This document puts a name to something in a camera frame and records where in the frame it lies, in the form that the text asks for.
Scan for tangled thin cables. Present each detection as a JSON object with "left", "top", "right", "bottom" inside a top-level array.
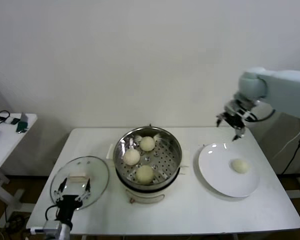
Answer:
[{"left": 0, "top": 214, "right": 28, "bottom": 240}]

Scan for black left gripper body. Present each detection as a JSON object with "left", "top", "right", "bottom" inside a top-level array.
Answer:
[{"left": 56, "top": 194, "right": 85, "bottom": 227}]

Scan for green hand tool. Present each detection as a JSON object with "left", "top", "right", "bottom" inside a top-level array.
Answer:
[{"left": 16, "top": 111, "right": 30, "bottom": 134}]

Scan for round glass pot lid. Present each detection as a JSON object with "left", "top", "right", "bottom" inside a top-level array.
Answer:
[{"left": 49, "top": 156, "right": 110, "bottom": 210}]

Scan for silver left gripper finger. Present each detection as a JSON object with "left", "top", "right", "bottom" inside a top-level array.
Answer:
[
  {"left": 53, "top": 177, "right": 68, "bottom": 202},
  {"left": 76, "top": 178, "right": 92, "bottom": 202}
]

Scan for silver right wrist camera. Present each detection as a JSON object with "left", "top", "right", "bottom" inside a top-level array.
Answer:
[{"left": 224, "top": 98, "right": 256, "bottom": 121}]

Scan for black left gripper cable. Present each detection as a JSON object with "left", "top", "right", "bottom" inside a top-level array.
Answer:
[{"left": 44, "top": 204, "right": 60, "bottom": 222}]

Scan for white wall cable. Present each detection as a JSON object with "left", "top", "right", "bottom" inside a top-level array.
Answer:
[{"left": 272, "top": 123, "right": 300, "bottom": 161}]

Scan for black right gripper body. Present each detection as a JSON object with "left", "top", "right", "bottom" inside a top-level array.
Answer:
[{"left": 223, "top": 112, "right": 246, "bottom": 130}]

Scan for white steamed baozi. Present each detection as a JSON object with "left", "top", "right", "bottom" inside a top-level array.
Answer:
[
  {"left": 230, "top": 158, "right": 252, "bottom": 174},
  {"left": 139, "top": 136, "right": 156, "bottom": 152},
  {"left": 135, "top": 164, "right": 155, "bottom": 185},
  {"left": 123, "top": 149, "right": 141, "bottom": 166}
]

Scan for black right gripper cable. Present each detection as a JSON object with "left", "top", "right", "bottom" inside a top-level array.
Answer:
[{"left": 244, "top": 109, "right": 276, "bottom": 124}]

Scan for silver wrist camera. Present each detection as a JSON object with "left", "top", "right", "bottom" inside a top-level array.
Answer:
[
  {"left": 24, "top": 219, "right": 63, "bottom": 236},
  {"left": 224, "top": 98, "right": 256, "bottom": 121}
]

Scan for perforated steel steamer basket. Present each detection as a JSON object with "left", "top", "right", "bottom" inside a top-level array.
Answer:
[{"left": 106, "top": 126, "right": 192, "bottom": 192}]

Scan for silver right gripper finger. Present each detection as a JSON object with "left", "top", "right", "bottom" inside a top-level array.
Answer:
[
  {"left": 231, "top": 126, "right": 246, "bottom": 143},
  {"left": 216, "top": 112, "right": 227, "bottom": 127}
]

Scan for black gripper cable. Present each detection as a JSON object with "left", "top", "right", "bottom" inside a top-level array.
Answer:
[
  {"left": 244, "top": 109, "right": 276, "bottom": 124},
  {"left": 44, "top": 204, "right": 60, "bottom": 222}
]

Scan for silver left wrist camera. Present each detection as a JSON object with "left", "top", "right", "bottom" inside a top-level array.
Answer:
[{"left": 24, "top": 219, "right": 63, "bottom": 236}]

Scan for white side table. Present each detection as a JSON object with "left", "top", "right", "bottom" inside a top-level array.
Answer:
[{"left": 0, "top": 113, "right": 38, "bottom": 221}]

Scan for small white and dark device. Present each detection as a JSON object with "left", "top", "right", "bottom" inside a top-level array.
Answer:
[{"left": 3, "top": 116, "right": 20, "bottom": 125}]

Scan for thin black looped cable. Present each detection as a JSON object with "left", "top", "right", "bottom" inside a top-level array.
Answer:
[{"left": 0, "top": 110, "right": 11, "bottom": 127}]

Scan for large white plate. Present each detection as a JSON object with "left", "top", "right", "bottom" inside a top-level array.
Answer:
[{"left": 194, "top": 142, "right": 261, "bottom": 199}]

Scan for grey cabinet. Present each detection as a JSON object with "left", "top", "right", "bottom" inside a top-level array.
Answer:
[{"left": 244, "top": 104, "right": 300, "bottom": 176}]

